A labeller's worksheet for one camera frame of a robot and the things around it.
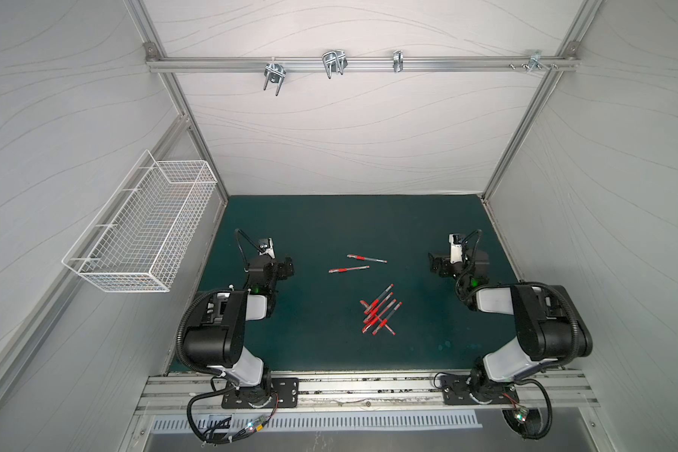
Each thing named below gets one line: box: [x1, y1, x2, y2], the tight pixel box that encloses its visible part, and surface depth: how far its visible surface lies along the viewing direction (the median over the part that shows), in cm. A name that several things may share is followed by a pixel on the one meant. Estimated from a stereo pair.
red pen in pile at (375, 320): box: [361, 298, 399, 334], surface depth 88 cm
